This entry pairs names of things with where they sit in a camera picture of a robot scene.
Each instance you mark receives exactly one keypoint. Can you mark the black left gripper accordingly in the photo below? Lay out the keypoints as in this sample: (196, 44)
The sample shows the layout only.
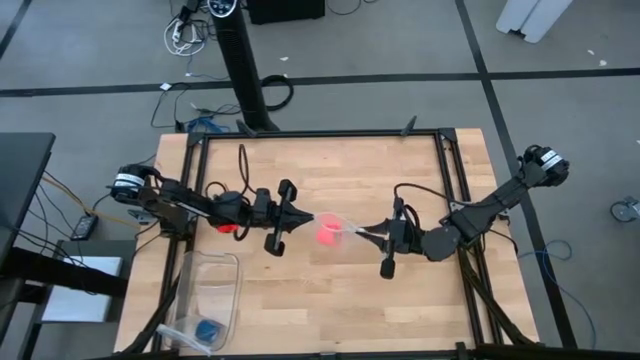
(265, 210)

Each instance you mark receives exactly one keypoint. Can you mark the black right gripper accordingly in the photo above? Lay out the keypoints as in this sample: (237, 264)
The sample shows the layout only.
(407, 237)

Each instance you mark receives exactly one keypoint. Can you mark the pink elastic bandage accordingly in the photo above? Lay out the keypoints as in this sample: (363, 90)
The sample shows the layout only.
(327, 235)

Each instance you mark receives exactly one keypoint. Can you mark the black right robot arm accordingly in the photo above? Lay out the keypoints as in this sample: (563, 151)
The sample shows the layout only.
(480, 210)

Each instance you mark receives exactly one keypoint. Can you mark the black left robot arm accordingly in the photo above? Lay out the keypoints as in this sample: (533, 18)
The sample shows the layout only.
(175, 197)

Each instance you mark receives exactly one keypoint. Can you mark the blue bandage roll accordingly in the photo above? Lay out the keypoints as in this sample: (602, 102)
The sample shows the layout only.
(209, 331)

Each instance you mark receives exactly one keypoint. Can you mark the clear plastic bin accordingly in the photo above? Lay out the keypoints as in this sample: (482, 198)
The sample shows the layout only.
(200, 280)

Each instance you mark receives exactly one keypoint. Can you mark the black equipment case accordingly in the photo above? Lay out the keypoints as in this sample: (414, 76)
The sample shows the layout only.
(285, 10)

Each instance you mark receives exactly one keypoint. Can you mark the black power adapter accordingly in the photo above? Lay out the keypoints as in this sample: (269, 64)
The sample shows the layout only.
(84, 227)

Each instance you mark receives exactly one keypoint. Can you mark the white power strip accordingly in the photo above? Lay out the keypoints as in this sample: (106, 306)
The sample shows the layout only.
(180, 35)

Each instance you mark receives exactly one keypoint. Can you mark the white box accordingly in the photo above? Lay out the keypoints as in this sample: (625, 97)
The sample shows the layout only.
(82, 290)

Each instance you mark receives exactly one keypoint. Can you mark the grey caster wheel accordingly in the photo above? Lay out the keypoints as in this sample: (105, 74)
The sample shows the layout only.
(625, 210)

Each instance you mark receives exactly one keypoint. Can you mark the white board base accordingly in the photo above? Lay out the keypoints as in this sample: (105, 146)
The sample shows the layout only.
(535, 17)

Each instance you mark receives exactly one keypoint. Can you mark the black desk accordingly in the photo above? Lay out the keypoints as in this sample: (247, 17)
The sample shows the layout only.
(22, 190)

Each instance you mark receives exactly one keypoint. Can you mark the black frame clip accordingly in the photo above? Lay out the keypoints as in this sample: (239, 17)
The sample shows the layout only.
(409, 126)

